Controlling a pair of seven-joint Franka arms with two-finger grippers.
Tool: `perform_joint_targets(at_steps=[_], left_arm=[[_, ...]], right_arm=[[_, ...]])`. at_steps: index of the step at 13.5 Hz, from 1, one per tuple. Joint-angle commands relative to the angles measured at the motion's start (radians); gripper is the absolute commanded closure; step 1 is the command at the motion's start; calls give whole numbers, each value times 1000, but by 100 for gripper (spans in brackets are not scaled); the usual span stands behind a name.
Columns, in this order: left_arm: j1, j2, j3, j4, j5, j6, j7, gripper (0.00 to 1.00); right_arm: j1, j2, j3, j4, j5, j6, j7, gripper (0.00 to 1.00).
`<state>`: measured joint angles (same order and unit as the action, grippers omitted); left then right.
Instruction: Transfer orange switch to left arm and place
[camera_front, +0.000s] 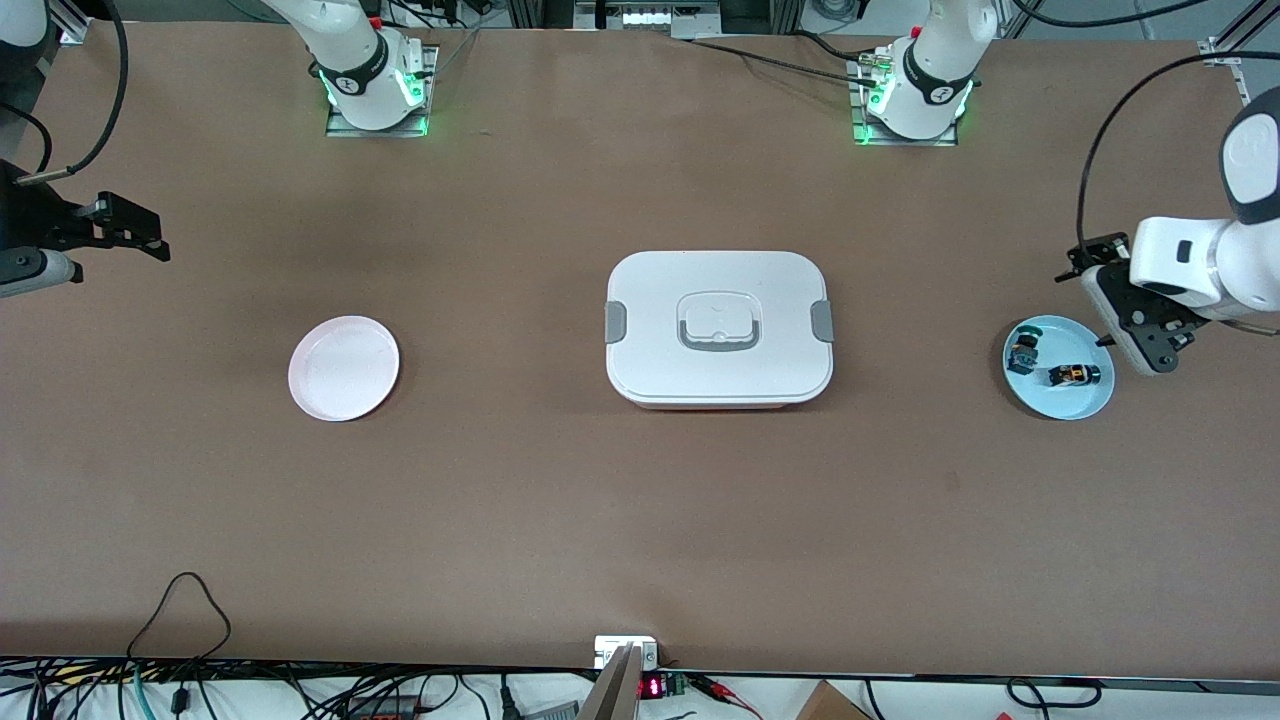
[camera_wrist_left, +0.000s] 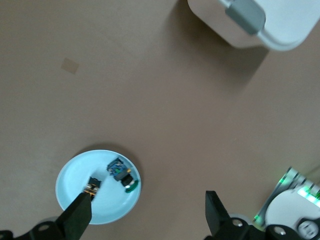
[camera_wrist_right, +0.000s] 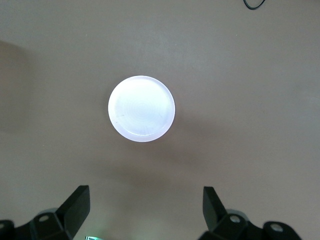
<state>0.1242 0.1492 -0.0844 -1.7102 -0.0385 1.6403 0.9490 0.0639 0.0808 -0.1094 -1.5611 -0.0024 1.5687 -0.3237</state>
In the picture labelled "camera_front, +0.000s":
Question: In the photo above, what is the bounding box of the black cable to arm base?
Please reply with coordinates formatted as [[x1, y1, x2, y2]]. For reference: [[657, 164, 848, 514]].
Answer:
[[672, 30, 881, 86]]

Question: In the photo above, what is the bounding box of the green push-button switch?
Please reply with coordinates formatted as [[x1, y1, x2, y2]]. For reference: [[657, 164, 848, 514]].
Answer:
[[1007, 324, 1042, 377]]

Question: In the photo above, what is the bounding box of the brown cardboard box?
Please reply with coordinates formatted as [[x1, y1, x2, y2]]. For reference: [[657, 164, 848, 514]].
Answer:
[[794, 680, 873, 720]]

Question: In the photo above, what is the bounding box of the thin black looped cable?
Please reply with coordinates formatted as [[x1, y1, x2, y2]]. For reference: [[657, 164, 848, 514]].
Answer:
[[127, 572, 233, 663]]

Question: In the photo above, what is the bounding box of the aluminium camera stand bar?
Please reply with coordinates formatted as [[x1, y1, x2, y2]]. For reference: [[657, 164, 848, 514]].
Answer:
[[578, 644, 643, 720]]

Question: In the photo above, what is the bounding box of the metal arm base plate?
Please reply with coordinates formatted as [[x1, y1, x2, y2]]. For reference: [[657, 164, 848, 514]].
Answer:
[[324, 44, 439, 139], [850, 58, 959, 148]]

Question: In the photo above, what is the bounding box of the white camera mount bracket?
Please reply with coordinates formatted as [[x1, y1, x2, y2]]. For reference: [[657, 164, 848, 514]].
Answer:
[[594, 636, 660, 669]]

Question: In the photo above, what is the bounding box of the light blue round plate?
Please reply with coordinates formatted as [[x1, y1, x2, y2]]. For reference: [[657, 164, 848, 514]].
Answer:
[[1002, 315, 1116, 421]]

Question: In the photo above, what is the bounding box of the red clip test lead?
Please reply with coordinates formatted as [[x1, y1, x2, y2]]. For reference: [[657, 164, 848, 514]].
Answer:
[[690, 674, 763, 717]]

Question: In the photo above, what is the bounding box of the white lidded storage box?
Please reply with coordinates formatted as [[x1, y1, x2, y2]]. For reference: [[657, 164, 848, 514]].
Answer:
[[604, 250, 835, 411]]

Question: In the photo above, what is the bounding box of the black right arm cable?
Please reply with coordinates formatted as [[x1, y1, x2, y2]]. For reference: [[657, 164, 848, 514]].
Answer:
[[22, 0, 129, 186]]

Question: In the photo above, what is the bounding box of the black coiled cable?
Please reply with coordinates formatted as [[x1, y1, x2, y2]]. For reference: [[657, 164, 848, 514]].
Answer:
[[1005, 677, 1103, 709]]

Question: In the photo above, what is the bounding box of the pink round plate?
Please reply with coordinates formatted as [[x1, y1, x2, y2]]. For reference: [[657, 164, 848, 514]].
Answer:
[[288, 315, 401, 422]]

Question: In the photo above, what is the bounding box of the silver control unit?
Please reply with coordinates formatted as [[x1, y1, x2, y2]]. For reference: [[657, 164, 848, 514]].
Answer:
[[573, 0, 723, 41]]

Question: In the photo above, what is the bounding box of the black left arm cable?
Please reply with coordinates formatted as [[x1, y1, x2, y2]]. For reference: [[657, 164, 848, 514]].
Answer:
[[1010, 0, 1211, 29]]

